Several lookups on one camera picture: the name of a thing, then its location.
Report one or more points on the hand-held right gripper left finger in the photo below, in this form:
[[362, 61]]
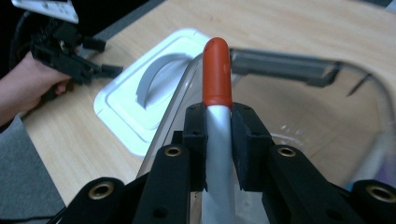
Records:
[[195, 140]]

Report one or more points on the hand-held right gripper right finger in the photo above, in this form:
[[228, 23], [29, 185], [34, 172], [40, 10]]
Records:
[[249, 149]]

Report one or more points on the white plastic lid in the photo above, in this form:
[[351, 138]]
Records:
[[124, 102]]

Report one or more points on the dark orange marker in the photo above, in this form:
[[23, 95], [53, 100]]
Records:
[[217, 74]]

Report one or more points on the clear plastic box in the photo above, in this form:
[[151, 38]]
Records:
[[280, 67]]

